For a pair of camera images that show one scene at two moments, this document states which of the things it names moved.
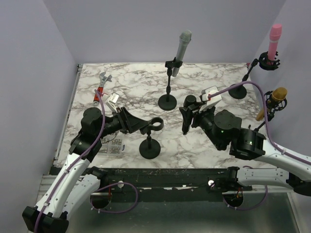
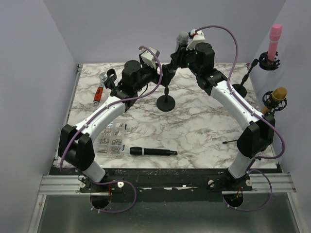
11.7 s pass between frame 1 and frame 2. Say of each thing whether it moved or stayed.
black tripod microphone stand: stayed
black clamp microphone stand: moved
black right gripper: moved
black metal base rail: stayed
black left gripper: moved
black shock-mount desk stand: stayed
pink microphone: stayed
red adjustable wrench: stayed
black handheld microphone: moved
